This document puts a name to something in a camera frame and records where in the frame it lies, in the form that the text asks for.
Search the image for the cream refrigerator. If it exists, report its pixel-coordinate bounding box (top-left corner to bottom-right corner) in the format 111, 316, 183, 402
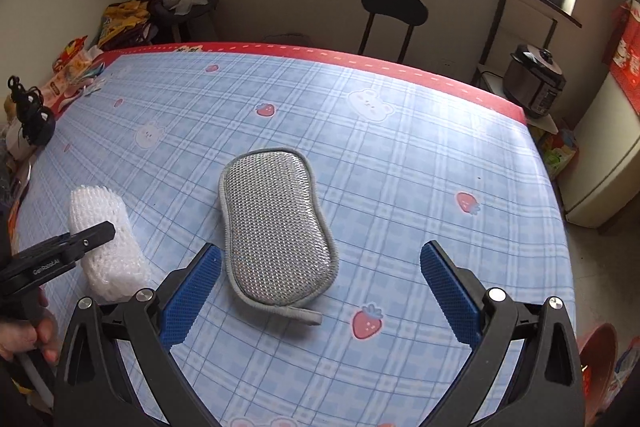
562, 67, 640, 228

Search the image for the colourful printed bag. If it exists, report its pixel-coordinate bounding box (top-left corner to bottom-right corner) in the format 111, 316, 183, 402
542, 127, 581, 180

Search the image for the blue plaid tablecloth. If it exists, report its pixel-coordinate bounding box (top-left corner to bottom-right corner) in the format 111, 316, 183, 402
10, 49, 581, 427

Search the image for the black chair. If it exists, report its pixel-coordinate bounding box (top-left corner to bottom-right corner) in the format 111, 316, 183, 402
356, 0, 429, 65

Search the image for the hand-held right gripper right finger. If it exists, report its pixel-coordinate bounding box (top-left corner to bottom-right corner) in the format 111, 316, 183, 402
420, 240, 586, 427

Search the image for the pastel printed packet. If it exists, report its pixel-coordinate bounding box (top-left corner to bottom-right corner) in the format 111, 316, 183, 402
42, 49, 108, 108

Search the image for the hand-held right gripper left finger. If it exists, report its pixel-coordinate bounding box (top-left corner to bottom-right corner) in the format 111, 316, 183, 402
52, 242, 223, 427

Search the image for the black gourd ornament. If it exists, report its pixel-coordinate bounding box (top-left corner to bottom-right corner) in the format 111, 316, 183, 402
6, 76, 57, 146

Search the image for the black round stool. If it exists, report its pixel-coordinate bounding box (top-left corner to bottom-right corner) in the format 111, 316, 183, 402
150, 0, 221, 42

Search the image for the red printed hanging cloth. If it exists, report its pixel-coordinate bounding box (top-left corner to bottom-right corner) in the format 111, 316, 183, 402
602, 0, 640, 118

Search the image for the white bubble wrap roll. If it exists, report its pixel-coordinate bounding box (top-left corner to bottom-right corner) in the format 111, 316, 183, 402
69, 183, 152, 303

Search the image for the red snack packet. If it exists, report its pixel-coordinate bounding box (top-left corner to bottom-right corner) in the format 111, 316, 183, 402
52, 36, 89, 74

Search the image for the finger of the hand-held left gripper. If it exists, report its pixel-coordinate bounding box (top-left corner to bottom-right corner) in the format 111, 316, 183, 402
0, 221, 117, 290

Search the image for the person's left hand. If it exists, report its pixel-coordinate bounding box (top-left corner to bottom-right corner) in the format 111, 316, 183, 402
0, 306, 62, 364

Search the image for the black metal rack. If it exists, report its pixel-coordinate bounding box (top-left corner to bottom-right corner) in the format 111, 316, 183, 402
480, 0, 558, 72

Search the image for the yellow snack bag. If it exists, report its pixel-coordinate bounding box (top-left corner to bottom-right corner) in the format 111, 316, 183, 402
97, 0, 153, 50

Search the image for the grey scouring sponge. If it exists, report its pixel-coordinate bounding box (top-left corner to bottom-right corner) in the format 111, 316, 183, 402
218, 148, 339, 325

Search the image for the white small side table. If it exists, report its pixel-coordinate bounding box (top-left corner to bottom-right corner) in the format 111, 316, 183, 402
475, 64, 558, 132

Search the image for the silver black rice cooker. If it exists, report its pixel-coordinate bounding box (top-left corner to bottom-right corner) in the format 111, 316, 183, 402
502, 43, 567, 120

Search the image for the reddish brown trash bin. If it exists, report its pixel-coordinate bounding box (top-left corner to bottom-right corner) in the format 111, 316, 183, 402
577, 323, 621, 427

